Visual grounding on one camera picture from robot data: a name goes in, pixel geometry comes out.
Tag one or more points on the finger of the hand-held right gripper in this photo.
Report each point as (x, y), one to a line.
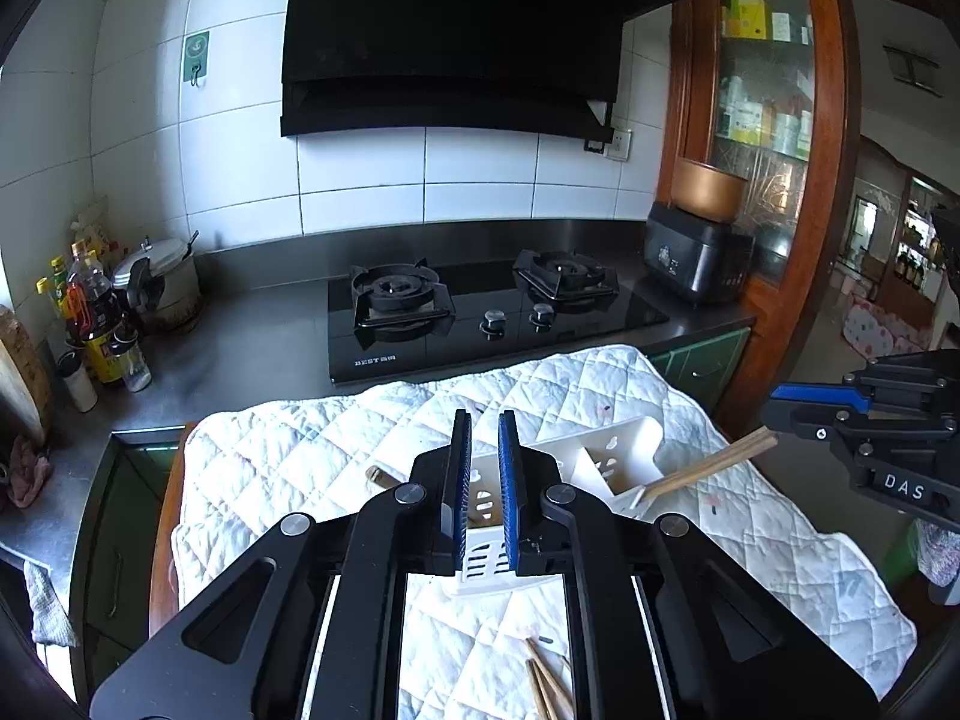
(814, 391)
(806, 420)

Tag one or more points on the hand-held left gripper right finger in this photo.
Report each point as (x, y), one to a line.
(510, 495)

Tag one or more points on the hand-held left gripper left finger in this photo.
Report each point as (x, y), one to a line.
(461, 495)

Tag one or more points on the white plastic utensil holder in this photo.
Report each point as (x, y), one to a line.
(634, 435)

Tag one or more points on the set of wooden chopsticks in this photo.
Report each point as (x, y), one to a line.
(551, 682)

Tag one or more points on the person's right forearm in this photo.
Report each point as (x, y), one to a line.
(939, 559)

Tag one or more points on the pink patterned box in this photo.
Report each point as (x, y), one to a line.
(881, 330)

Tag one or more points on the green base cabinet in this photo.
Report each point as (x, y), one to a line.
(701, 367)

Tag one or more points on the black gas stove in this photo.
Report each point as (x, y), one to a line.
(480, 345)

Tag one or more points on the white quilted blanket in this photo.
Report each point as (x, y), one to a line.
(300, 450)

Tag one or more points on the wooden display shelf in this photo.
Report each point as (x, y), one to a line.
(919, 255)

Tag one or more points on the black rice cooker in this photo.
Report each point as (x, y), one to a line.
(694, 259)

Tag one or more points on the copper inner pot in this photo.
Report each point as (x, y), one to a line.
(709, 191)

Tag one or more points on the wooden glass-door cabinet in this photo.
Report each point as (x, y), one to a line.
(825, 165)

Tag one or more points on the white green box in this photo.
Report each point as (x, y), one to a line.
(741, 122)

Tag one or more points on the ceiling light fixture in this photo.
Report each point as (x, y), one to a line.
(913, 69)

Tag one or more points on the glass shaker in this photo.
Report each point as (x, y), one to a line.
(137, 373)

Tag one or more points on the dark base cabinet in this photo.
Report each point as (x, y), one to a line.
(120, 562)

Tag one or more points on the metal pressure cooker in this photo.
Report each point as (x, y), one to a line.
(161, 277)

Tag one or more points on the yellow-label jar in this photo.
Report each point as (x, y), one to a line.
(105, 364)

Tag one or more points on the yellow box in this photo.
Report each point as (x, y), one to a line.
(748, 17)

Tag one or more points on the white shaker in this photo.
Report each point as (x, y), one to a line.
(79, 390)

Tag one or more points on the dark sauce bottle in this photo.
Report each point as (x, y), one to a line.
(97, 300)

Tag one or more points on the white rag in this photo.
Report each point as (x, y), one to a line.
(49, 607)

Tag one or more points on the pink rag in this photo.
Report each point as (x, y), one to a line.
(28, 472)

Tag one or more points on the yellow-cap clear bottle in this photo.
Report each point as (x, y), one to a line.
(52, 315)

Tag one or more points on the round wooden chopping block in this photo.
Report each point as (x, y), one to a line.
(22, 382)

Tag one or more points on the black range hood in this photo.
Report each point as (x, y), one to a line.
(450, 37)

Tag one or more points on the white wall outlet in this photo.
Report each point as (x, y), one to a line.
(619, 144)

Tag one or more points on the black wall plug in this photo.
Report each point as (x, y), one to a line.
(596, 145)

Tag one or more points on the green wall hook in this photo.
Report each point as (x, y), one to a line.
(196, 52)

